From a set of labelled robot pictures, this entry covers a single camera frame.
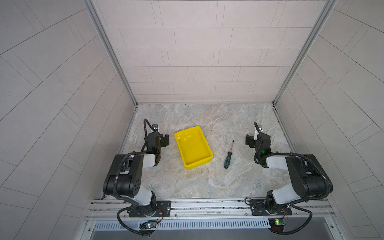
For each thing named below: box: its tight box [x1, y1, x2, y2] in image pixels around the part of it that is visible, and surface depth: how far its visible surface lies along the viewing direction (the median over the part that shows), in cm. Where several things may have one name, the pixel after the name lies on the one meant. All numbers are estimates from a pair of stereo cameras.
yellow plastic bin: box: [174, 126, 214, 170], surface depth 91 cm
